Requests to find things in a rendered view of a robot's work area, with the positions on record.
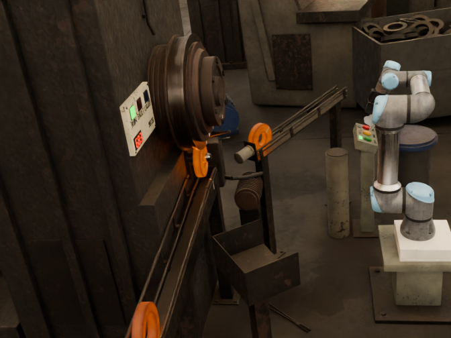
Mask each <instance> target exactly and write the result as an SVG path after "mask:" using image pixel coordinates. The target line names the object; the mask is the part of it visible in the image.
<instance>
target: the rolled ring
mask: <svg viewBox="0 0 451 338"><path fill-rule="evenodd" d="M146 321H147V328H148V335H147V338H158V337H159V334H160V321H159V316H158V311H157V308H156V305H155V304H154V303H153V302H141V303H140V304H139V305H138V306H137V308H136V311H135V313H134V319H133V323H132V338H146Z"/></svg>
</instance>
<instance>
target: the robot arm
mask: <svg viewBox="0 0 451 338"><path fill-rule="evenodd" d="M400 67H401V66H400V64H398V63H397V62H393V61H390V60H388V61H386V62H385V65H384V66H383V70H382V72H381V75H380V77H379V81H378V83H377V85H376V88H375V89H371V92H370V94H369V96H368V98H367V100H366V102H367V101H368V103H367V105H366V103H365V105H364V107H365V108H366V109H365V112H366V113H368V114H370V115H369V116H366V117H364V122H365V123H366V124H367V125H369V126H370V128H369V130H372V129H373V128H374V127H375V128H376V129H377V130H378V131H379V146H378V173H377V180H376V181H375V182H374V186H371V187H370V198H371V204H372V209H373V211H374V212H379V213H405V216H404V218H403V220H402V223H401V225H400V233H401V234H402V236H404V237H405V238H407V239H410V240H413V241H427V240H430V239H432V238H433V237H434V236H435V234H436V228H435V225H434V221H433V219H432V216H433V207H434V191H433V189H432V188H431V187H430V186H428V185H426V184H424V183H420V182H412V183H409V184H408V185H407V186H406V187H401V183H400V182H399V181H398V165H399V136H400V131H401V130H402V129H403V128H404V123H417V122H420V121H422V120H424V119H425V118H427V117H429V115H430V114H431V113H432V112H433V110H434V107H435V100H434V97H433V95H432V94H431V93H430V89H429V87H430V85H431V82H432V74H431V72H430V71H424V70H422V71H399V69H400ZM396 87H411V95H389V93H390V92H391V90H393V89H395V88H396Z"/></svg>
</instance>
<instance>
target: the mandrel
mask: <svg viewBox="0 0 451 338"><path fill-rule="evenodd" d="M184 158H185V163H193V153H184ZM210 160H212V155H211V154H210V153H209V152H203V162H209V161H210Z"/></svg>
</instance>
